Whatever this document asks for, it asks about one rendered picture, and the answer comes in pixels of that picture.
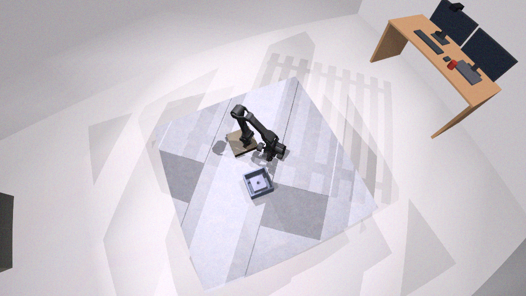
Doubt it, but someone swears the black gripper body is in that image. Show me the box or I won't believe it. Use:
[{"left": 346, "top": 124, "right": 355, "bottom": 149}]
[{"left": 256, "top": 142, "right": 285, "bottom": 160}]

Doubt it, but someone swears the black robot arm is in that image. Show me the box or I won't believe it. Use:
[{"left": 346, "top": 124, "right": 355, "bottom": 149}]
[{"left": 230, "top": 104, "right": 286, "bottom": 162}]

